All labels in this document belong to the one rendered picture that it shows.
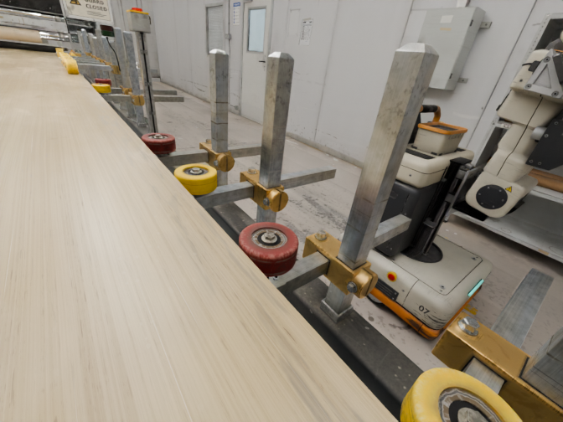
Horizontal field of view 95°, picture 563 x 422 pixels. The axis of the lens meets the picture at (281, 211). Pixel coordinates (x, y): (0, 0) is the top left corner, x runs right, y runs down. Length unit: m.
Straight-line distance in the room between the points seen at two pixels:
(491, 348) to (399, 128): 0.28
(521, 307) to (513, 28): 2.76
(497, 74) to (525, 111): 1.75
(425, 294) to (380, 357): 0.91
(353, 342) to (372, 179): 0.29
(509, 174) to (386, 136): 1.01
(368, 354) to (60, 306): 0.43
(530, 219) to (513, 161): 1.80
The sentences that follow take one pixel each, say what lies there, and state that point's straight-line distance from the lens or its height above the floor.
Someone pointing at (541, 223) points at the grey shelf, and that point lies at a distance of 3.09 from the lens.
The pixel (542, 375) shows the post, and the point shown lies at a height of 0.87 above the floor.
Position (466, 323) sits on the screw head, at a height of 0.86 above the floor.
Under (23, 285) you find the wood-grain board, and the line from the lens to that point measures 0.35.
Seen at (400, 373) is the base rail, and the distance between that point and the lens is 0.52.
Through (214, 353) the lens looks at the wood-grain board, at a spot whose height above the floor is 0.90.
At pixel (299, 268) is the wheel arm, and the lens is 0.44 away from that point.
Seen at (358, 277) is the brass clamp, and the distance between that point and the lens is 0.45.
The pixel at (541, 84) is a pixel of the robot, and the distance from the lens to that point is 1.18.
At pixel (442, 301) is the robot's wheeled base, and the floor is 0.27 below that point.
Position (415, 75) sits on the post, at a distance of 0.35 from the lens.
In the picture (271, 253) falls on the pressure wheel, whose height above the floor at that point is 0.91.
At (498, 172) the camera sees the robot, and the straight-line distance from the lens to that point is 1.34.
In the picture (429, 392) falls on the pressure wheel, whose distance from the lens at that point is 0.26.
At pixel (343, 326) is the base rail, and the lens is 0.54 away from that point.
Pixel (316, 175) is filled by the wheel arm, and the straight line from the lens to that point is 0.73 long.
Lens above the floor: 1.11
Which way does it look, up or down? 30 degrees down
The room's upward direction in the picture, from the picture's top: 7 degrees clockwise
